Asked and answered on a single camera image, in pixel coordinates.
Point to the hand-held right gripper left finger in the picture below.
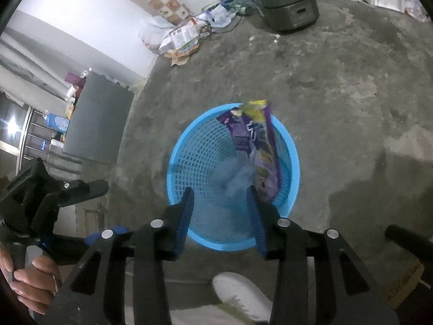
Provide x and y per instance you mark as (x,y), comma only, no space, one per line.
(184,216)

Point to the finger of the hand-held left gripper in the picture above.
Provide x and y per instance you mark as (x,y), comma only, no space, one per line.
(72,249)
(84,191)

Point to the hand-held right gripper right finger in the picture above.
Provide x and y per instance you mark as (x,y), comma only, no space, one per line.
(254,216)

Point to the clear plastic wrapper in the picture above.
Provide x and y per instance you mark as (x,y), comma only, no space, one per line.
(238,176)

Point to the blue plastic mesh basket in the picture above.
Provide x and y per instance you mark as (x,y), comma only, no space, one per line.
(199,162)

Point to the purple snack wrapper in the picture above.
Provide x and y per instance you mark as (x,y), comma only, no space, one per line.
(262,155)

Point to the person's left hand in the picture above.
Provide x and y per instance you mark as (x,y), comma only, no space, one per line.
(33,284)

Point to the metal window railing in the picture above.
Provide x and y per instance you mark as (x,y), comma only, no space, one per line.
(33,142)

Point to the blue detergent bottle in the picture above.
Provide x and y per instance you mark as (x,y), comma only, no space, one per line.
(58,122)

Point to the grey cabinet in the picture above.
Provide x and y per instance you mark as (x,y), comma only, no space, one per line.
(98,118)

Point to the white shoe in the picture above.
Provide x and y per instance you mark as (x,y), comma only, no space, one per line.
(238,293)

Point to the white bottle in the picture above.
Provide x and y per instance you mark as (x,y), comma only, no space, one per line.
(72,92)

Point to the purple box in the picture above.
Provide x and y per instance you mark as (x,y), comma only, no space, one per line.
(75,78)

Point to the brown cardboard piece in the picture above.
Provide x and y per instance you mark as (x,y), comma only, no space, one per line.
(404,282)

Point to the pile of newspapers and bags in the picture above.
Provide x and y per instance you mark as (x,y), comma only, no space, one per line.
(182,37)

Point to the blue and white plastic bag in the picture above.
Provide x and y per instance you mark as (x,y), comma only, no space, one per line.
(216,15)

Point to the dark grey rice cooker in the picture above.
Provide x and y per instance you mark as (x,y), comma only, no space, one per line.
(287,3)

